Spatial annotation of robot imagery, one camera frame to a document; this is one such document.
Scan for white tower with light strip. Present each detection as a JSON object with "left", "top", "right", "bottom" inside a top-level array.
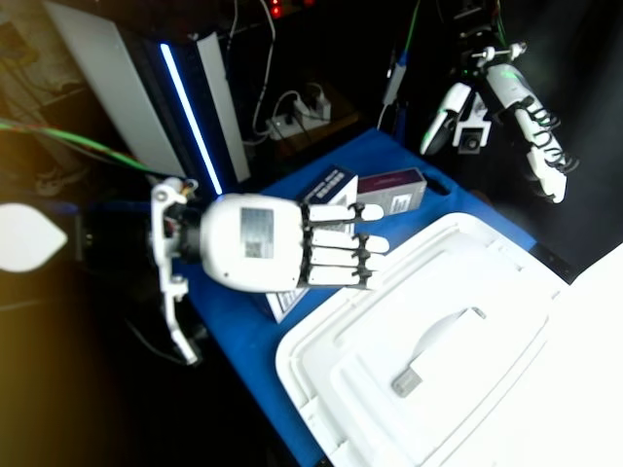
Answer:
[{"left": 41, "top": 0, "right": 252, "bottom": 196}]

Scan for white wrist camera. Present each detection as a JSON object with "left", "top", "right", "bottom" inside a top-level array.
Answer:
[{"left": 452, "top": 91, "right": 493, "bottom": 156}]

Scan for white plastic storage bin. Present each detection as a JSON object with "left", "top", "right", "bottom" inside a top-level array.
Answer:
[{"left": 275, "top": 211, "right": 567, "bottom": 467}]

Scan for white power strip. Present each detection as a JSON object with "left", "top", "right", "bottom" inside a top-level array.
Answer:
[{"left": 265, "top": 82, "right": 332, "bottom": 142}]

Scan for dark blue box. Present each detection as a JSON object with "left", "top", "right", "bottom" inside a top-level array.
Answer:
[{"left": 265, "top": 165, "right": 361, "bottom": 325}]

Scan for brown wooden stand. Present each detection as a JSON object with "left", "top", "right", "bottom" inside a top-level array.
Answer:
[{"left": 272, "top": 82, "right": 361, "bottom": 157}]

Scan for black device with red lights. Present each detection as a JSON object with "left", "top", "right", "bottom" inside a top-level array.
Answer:
[{"left": 262, "top": 0, "right": 317, "bottom": 18}]

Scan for blue cloth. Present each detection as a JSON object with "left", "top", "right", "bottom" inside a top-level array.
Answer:
[{"left": 184, "top": 126, "right": 536, "bottom": 467}]

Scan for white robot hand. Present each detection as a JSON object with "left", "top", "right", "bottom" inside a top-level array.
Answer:
[
  {"left": 200, "top": 193, "right": 391, "bottom": 293},
  {"left": 421, "top": 65, "right": 580, "bottom": 204}
]

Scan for white adapter with blue plug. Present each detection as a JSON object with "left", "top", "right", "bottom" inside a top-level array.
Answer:
[{"left": 382, "top": 48, "right": 410, "bottom": 106}]

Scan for white cable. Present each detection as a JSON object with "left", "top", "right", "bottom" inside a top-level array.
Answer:
[{"left": 242, "top": 0, "right": 278, "bottom": 147}]

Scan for maroon and white box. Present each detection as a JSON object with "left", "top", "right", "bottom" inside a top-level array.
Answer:
[{"left": 357, "top": 167, "right": 428, "bottom": 215}]

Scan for green cable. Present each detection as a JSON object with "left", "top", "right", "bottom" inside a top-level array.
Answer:
[
  {"left": 0, "top": 119, "right": 162, "bottom": 176},
  {"left": 403, "top": 0, "right": 422, "bottom": 53}
]

